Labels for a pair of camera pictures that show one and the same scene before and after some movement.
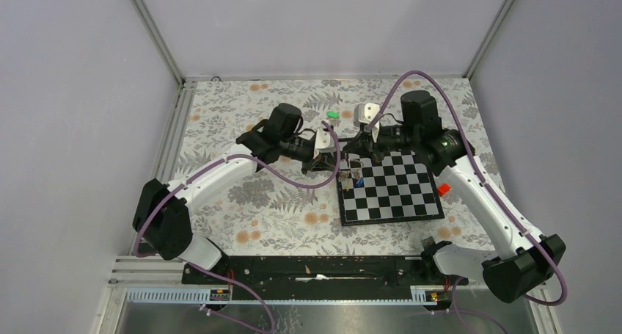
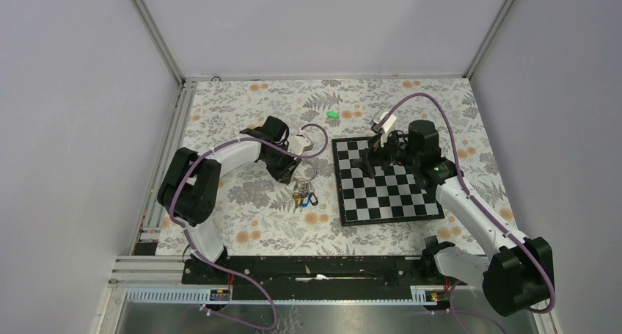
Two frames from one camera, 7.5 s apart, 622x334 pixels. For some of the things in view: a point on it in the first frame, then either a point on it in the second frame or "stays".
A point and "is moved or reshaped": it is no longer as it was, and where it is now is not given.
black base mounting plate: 315,277 stays
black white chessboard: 394,187 stays
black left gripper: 323,162 → 284,174
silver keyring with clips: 353,171 is moved or reshaped
